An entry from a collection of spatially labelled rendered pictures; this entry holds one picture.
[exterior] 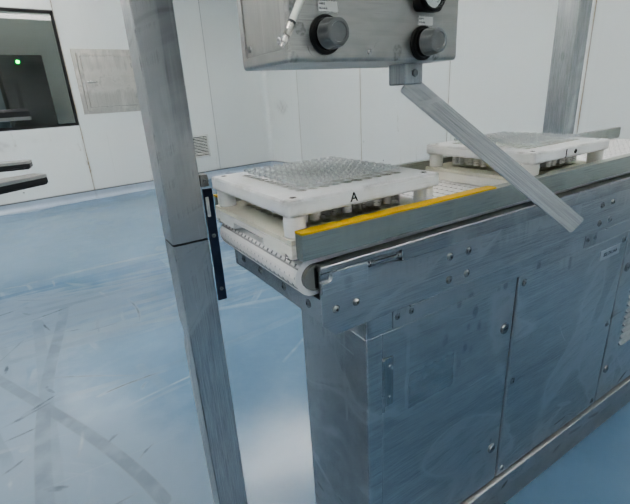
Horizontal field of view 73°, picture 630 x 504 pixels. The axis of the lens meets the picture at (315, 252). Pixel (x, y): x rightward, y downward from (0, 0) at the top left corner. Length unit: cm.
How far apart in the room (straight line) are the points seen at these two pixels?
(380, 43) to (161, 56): 35
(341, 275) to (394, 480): 49
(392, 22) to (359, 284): 29
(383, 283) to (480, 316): 33
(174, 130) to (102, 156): 514
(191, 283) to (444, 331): 45
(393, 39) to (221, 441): 77
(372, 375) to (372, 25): 49
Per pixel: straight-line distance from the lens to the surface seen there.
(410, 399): 81
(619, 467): 157
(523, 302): 98
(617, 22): 402
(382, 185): 56
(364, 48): 47
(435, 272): 65
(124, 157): 591
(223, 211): 68
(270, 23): 45
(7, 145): 567
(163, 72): 71
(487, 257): 73
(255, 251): 60
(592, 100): 403
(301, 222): 50
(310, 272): 51
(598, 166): 95
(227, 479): 101
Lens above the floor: 101
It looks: 20 degrees down
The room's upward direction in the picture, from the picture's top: 3 degrees counter-clockwise
